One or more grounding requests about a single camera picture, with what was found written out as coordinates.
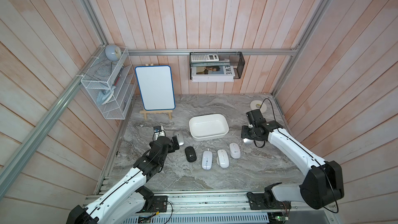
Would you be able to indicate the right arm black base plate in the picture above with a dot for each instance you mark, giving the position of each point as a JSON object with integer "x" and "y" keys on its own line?
{"x": 265, "y": 201}

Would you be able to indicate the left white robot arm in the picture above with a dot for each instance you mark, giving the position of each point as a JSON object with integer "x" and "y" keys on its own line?
{"x": 129, "y": 195}

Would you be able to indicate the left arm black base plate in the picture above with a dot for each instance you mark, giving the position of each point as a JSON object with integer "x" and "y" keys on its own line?
{"x": 155, "y": 204}

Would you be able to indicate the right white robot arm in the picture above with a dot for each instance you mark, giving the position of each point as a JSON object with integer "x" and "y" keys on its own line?
{"x": 323, "y": 180}

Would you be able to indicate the white mouse with logo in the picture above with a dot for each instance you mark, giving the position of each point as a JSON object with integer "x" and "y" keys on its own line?
{"x": 235, "y": 151}

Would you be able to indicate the light blue item in shelf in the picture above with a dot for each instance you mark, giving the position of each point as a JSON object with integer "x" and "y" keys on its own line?
{"x": 104, "y": 96}

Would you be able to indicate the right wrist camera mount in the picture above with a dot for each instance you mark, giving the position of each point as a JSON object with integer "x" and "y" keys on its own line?
{"x": 255, "y": 118}

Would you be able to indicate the silver mouse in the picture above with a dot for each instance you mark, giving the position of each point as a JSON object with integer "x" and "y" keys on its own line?
{"x": 179, "y": 137}
{"x": 248, "y": 141}

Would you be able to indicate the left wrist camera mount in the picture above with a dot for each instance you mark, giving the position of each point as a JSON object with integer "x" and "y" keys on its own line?
{"x": 157, "y": 132}

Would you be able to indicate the white calculator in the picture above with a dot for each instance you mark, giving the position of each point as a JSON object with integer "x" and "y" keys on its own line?
{"x": 203, "y": 58}

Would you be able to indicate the pale blue globe lamp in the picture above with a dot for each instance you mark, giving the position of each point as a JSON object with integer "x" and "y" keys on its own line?
{"x": 113, "y": 53}

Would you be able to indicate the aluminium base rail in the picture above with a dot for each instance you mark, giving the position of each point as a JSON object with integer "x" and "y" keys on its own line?
{"x": 230, "y": 207}

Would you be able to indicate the blue framed whiteboard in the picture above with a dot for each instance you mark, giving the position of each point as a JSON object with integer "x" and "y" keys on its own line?
{"x": 156, "y": 87}

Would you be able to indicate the white wire mesh shelf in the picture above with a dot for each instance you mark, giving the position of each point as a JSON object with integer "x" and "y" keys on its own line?
{"x": 102, "y": 74}

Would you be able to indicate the white plastic storage box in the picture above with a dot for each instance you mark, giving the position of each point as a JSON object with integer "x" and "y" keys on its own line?
{"x": 208, "y": 127}

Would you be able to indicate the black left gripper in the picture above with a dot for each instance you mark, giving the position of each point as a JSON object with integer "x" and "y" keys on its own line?
{"x": 171, "y": 148}

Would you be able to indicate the small wooden easel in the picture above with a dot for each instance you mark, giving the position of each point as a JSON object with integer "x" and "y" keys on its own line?
{"x": 145, "y": 113}

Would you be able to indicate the magazine with portrait cover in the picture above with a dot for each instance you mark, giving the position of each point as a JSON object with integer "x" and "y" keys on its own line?
{"x": 212, "y": 74}

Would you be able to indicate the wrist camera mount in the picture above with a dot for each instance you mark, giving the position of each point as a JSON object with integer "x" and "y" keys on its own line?
{"x": 255, "y": 118}
{"x": 157, "y": 132}

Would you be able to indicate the black wire wall basket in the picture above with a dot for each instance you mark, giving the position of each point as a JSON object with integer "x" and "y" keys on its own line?
{"x": 233, "y": 59}

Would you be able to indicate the white tape roll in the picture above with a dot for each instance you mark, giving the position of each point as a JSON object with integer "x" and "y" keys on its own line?
{"x": 258, "y": 105}

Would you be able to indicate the white glossy mouse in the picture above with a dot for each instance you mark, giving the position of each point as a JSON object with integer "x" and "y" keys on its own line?
{"x": 223, "y": 158}

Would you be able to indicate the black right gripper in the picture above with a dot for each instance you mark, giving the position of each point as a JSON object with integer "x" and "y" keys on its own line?
{"x": 243, "y": 132}

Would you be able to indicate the black computer mouse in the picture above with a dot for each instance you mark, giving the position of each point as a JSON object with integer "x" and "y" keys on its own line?
{"x": 190, "y": 153}

